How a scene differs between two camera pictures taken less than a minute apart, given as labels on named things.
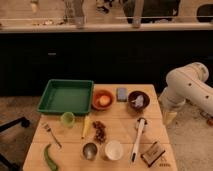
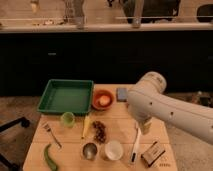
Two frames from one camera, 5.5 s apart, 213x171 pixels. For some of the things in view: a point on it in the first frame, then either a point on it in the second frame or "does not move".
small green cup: (68, 119) does not move
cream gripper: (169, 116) -> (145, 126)
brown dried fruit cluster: (100, 134) does not move
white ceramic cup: (113, 150) does not move
